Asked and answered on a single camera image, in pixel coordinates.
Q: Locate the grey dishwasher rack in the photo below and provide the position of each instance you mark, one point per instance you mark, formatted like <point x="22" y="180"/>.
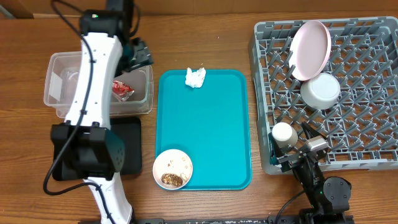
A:
<point x="361" y="127"/>

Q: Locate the white cup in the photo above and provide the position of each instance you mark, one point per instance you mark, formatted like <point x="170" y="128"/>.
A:
<point x="284" y="135"/>

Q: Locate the black plastic tray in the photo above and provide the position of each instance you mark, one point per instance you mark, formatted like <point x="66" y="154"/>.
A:
<point x="129" y="130"/>

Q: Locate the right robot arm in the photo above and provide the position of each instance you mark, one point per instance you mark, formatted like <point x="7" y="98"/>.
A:
<point x="328" y="197"/>

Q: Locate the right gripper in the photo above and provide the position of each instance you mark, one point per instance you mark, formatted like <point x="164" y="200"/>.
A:
<point x="288" y="160"/>

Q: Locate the crumpled white tissue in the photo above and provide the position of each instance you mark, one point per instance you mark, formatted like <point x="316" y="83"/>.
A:
<point x="195" y="79"/>

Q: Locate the large pink plate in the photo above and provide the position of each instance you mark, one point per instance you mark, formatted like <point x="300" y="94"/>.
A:
<point x="310" y="48"/>

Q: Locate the grey bowl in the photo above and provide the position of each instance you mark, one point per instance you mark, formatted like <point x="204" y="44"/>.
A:
<point x="320" y="92"/>

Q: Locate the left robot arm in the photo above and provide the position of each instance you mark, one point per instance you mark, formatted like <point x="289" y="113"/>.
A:
<point x="90" y="145"/>

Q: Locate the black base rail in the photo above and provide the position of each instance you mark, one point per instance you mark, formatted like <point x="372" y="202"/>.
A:
<point x="211" y="221"/>

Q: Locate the clear plastic bin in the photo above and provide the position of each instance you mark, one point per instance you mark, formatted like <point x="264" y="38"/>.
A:
<point x="62" y="77"/>

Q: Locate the small plate with food scraps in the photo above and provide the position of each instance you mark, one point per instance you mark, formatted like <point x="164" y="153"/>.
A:
<point x="172" y="169"/>

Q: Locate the teal plastic serving tray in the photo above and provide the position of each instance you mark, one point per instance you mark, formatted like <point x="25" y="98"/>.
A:
<point x="210" y="124"/>

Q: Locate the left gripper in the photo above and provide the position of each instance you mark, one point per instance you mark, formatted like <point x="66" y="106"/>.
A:
<point x="144" y="56"/>

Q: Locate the red snack wrapper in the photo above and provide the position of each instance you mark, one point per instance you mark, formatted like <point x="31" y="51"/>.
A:
<point x="121" y="91"/>

